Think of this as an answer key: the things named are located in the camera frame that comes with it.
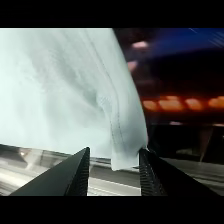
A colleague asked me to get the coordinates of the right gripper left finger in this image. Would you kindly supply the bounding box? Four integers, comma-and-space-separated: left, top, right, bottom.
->
9, 146, 91, 197

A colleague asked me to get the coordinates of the white T-shirt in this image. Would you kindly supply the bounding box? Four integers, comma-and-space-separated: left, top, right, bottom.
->
0, 27, 149, 172

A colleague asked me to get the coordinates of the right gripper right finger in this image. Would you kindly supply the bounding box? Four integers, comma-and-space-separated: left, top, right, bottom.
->
138, 147, 221, 197

